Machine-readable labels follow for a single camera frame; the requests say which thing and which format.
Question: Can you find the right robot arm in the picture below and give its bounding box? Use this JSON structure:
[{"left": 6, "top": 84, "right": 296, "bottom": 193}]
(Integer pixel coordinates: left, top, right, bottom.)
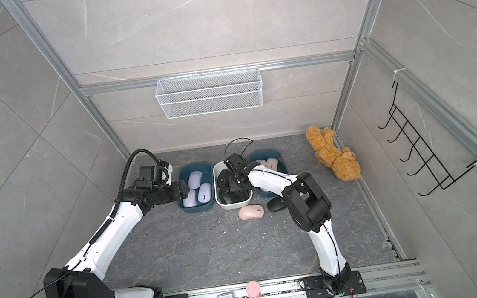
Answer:
[{"left": 224, "top": 152, "right": 352, "bottom": 296}]

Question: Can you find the white storage box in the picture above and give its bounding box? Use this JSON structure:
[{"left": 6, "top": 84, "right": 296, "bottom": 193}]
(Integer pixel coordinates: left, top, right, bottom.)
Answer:
[{"left": 212, "top": 161, "right": 254, "bottom": 211}]

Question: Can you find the purple mouse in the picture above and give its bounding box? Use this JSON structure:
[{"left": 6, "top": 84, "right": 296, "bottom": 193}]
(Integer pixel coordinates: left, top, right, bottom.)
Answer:
[
  {"left": 188, "top": 170, "right": 203, "bottom": 190},
  {"left": 182, "top": 190, "right": 197, "bottom": 209},
  {"left": 197, "top": 182, "right": 213, "bottom": 204}
]

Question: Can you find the black mouse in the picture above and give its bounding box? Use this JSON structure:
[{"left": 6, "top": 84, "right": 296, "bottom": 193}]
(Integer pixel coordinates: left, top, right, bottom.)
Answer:
[
  {"left": 267, "top": 196, "right": 287, "bottom": 213},
  {"left": 229, "top": 178, "right": 247, "bottom": 193},
  {"left": 219, "top": 190, "right": 240, "bottom": 205},
  {"left": 216, "top": 169, "right": 233, "bottom": 190}
]

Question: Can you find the brown teddy bear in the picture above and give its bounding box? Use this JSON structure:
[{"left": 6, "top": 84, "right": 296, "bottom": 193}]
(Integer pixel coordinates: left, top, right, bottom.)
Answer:
[{"left": 306, "top": 125, "right": 361, "bottom": 182}]

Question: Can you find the white wire mesh basket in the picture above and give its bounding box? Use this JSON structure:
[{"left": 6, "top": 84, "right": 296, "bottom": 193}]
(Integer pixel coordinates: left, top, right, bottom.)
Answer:
[{"left": 155, "top": 67, "right": 263, "bottom": 119}]

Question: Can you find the black wire hook rack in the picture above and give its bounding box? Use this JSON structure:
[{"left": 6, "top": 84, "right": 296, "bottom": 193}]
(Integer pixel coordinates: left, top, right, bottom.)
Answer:
[{"left": 377, "top": 81, "right": 477, "bottom": 197}]

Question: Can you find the left teal storage box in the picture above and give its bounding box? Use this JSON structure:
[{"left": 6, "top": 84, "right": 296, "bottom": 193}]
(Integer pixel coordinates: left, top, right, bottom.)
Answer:
[{"left": 178, "top": 162, "right": 215, "bottom": 214}]

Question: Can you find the teal storage box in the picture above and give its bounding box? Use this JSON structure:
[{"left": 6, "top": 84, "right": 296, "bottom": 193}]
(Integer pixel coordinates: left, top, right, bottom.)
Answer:
[
  {"left": 178, "top": 162, "right": 215, "bottom": 214},
  {"left": 248, "top": 149, "right": 289, "bottom": 198}
]

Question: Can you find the right teal storage box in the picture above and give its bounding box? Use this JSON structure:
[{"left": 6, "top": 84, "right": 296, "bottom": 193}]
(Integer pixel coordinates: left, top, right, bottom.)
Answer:
[{"left": 248, "top": 149, "right": 289, "bottom": 198}]

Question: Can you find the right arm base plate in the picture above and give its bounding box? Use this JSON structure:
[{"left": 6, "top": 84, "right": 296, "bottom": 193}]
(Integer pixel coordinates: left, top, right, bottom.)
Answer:
[{"left": 298, "top": 270, "right": 367, "bottom": 298}]

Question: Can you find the pink cylinder cup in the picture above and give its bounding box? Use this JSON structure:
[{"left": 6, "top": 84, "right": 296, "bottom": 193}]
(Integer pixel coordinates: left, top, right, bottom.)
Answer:
[{"left": 246, "top": 281, "right": 262, "bottom": 298}]

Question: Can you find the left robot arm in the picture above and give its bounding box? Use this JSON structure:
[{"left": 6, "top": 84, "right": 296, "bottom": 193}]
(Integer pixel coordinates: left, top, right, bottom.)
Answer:
[{"left": 41, "top": 148, "right": 189, "bottom": 298}]

